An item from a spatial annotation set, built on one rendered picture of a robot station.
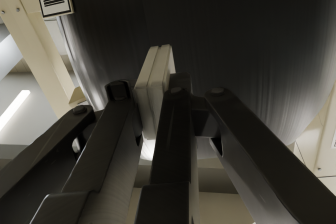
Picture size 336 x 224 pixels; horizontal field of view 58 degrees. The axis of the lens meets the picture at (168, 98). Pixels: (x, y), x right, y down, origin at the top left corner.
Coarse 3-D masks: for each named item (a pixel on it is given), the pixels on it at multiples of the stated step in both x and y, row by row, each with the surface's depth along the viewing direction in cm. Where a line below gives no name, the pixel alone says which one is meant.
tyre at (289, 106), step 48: (96, 0) 27; (144, 0) 26; (192, 0) 26; (240, 0) 26; (288, 0) 26; (96, 48) 29; (144, 48) 28; (192, 48) 28; (240, 48) 28; (288, 48) 27; (96, 96) 34; (240, 96) 31; (288, 96) 31; (144, 144) 37; (288, 144) 43
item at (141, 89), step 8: (152, 48) 20; (152, 56) 18; (144, 64) 17; (152, 64) 17; (144, 72) 16; (152, 72) 16; (144, 80) 15; (136, 88) 14; (144, 88) 14; (136, 96) 14; (144, 96) 14; (144, 104) 15; (144, 112) 15; (152, 112) 15; (144, 120) 15; (152, 120) 15; (144, 128) 15; (152, 128) 15; (144, 136) 15; (152, 136) 15
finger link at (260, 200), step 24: (216, 96) 13; (216, 120) 12; (240, 120) 11; (216, 144) 13; (240, 144) 9; (264, 144) 9; (240, 168) 10; (264, 168) 8; (288, 168) 8; (240, 192) 10; (264, 192) 8; (288, 192) 7; (312, 192) 7; (264, 216) 9; (288, 216) 7; (312, 216) 7
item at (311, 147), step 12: (324, 108) 60; (312, 120) 68; (324, 120) 62; (312, 132) 69; (324, 132) 64; (300, 144) 79; (312, 144) 70; (324, 144) 66; (300, 156) 80; (312, 156) 71; (324, 156) 69; (312, 168) 72; (324, 168) 72; (324, 180) 75
